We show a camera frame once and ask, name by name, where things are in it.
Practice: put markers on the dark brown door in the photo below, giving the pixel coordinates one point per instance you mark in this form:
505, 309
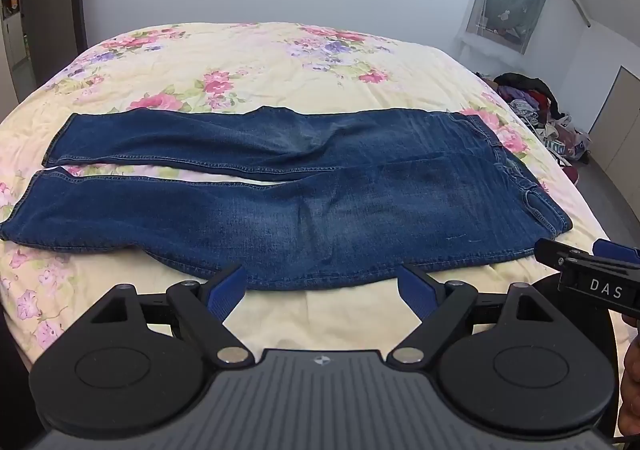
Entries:
55, 5

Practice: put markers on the floral yellow bedspread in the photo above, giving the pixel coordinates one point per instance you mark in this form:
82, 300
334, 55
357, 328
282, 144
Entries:
250, 60

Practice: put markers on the pile of clothes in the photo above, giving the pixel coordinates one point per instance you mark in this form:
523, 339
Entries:
542, 105

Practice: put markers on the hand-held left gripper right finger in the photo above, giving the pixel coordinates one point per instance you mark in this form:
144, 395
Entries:
414, 292

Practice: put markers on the blue denim pants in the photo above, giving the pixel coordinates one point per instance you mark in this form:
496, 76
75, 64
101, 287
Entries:
350, 190

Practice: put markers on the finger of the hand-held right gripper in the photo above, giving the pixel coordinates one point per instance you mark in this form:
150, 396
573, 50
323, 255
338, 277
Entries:
549, 252
616, 250

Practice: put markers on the beige cabinet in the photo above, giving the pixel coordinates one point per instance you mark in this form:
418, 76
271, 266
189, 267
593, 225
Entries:
617, 130

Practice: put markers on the person's right hand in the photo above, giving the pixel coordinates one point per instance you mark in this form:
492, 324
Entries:
632, 385

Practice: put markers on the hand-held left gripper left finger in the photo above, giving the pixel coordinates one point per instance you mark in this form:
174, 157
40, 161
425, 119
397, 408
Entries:
226, 294

